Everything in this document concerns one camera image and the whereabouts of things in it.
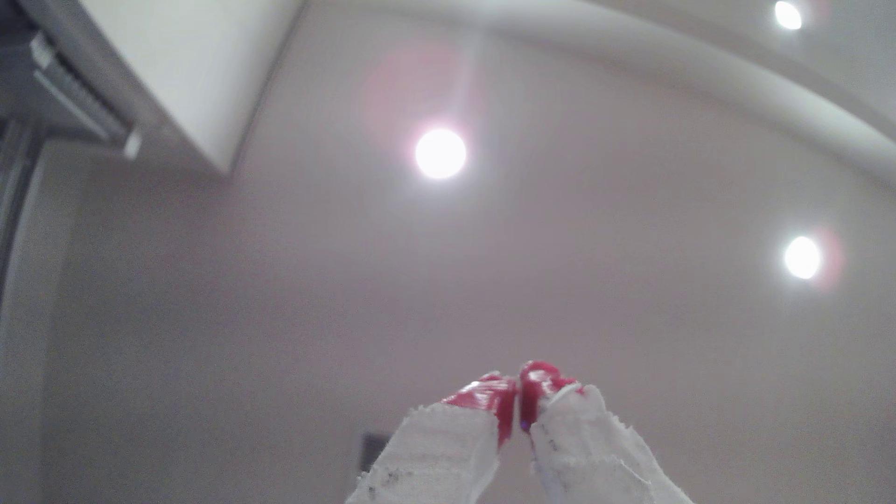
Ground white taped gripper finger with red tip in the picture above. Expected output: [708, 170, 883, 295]
[345, 372, 518, 504]
[519, 360, 694, 504]

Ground round ceiling light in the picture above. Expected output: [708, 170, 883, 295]
[783, 235, 823, 281]
[413, 127, 469, 182]
[773, 0, 805, 32]

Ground white air conditioner unit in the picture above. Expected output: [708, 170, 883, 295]
[14, 0, 309, 176]

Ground dark rectangular wall plate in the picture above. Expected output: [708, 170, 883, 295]
[359, 432, 392, 474]

